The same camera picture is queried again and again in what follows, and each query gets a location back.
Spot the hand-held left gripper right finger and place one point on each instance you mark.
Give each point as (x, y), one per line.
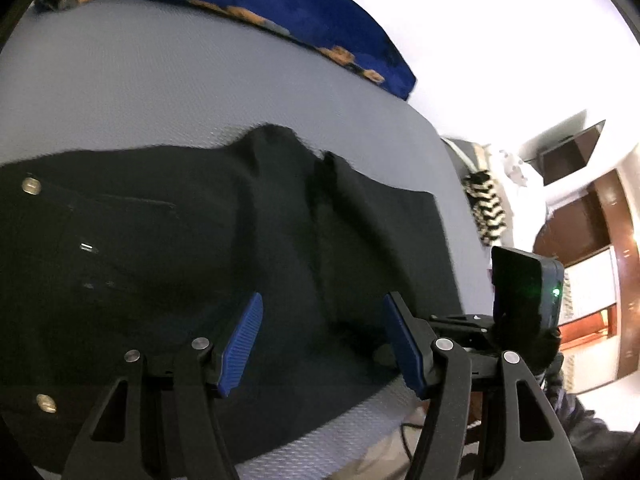
(402, 345)

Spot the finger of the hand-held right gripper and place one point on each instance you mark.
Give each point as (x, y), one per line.
(465, 327)

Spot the brown wooden furniture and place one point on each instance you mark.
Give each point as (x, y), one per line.
(607, 210)

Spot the grey mesh mattress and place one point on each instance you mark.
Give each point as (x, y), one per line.
(150, 85)

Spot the black pants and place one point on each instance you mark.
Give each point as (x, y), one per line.
(175, 235)

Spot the dark brown box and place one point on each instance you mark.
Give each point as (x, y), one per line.
(570, 157)

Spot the black white striped cloth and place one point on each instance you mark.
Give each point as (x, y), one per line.
(487, 210)

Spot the person's right forearm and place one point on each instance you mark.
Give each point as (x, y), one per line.
(585, 425)

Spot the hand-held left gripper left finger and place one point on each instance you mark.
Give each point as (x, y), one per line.
(240, 345)

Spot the white patterned cloth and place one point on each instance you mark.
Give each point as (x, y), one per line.
(515, 180)

